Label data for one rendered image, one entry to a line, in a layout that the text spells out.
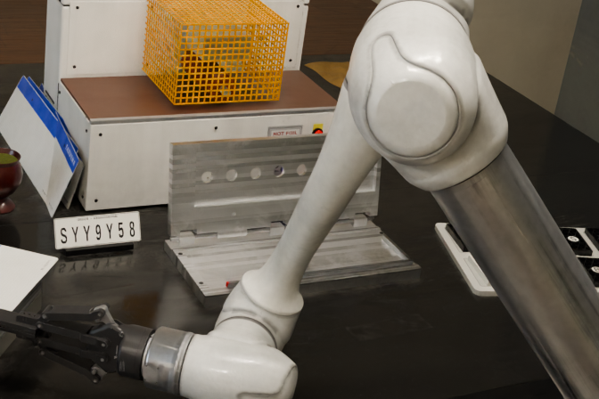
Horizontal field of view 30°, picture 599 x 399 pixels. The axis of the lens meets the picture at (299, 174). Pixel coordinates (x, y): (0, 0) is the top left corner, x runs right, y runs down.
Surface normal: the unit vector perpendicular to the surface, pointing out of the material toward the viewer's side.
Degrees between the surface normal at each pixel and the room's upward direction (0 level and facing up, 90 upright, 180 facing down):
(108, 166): 90
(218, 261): 0
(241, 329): 7
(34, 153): 63
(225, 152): 80
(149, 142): 90
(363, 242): 0
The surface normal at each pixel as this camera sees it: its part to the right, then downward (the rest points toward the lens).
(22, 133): -0.72, -0.33
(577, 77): -0.89, 0.07
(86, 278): 0.14, -0.90
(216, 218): 0.45, 0.26
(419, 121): -0.16, 0.31
